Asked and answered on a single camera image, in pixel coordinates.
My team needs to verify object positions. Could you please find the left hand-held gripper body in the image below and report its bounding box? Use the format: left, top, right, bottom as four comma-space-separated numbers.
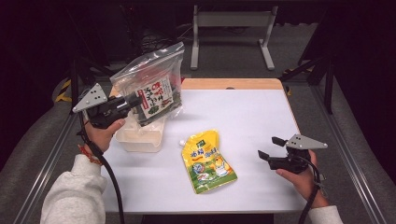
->
71, 82, 134, 130

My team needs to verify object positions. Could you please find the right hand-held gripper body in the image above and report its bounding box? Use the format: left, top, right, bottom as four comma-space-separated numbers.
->
267, 133, 329, 175

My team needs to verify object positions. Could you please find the clear bag of dried seaweed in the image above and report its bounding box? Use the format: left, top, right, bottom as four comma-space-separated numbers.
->
108, 41, 186, 128

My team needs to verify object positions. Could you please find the white divided plastic container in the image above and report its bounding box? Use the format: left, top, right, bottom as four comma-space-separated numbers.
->
114, 108, 168, 154

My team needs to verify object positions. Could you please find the yellow spouted pouch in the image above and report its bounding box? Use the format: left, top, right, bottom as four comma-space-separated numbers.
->
178, 129, 238, 195

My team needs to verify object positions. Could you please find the person's left hand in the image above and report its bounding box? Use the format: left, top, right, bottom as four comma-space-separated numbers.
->
82, 118, 127, 157

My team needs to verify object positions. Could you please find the person's right hand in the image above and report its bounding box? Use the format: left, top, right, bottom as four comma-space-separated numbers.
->
275, 149, 331, 209

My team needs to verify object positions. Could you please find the white table mat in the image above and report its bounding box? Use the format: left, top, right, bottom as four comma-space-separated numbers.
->
100, 89, 308, 215

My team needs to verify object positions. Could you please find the yellow black hazard tape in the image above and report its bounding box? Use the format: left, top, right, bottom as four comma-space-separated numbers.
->
54, 78, 82, 104

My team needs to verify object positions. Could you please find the black metal stand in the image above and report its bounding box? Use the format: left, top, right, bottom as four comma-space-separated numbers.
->
66, 55, 117, 116
277, 55, 336, 116

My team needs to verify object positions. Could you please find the grey metal stand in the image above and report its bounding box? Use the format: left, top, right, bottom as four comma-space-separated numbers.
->
190, 4, 279, 72

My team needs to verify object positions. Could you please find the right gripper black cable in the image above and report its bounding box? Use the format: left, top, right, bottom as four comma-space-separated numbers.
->
297, 154, 327, 224

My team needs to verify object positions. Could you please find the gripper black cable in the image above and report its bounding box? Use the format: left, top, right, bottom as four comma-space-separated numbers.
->
297, 154, 327, 224
76, 111, 126, 224

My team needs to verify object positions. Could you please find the red bracelet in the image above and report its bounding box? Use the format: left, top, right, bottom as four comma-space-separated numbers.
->
77, 144, 104, 166

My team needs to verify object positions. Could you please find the aluminium frame rail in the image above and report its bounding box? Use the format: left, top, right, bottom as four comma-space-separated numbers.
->
310, 83, 388, 224
11, 92, 82, 224

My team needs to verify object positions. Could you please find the tangle of black floor cables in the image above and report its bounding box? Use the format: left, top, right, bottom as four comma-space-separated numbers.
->
120, 6, 194, 63

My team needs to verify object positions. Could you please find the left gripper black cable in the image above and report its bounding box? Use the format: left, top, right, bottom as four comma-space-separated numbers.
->
76, 111, 126, 224

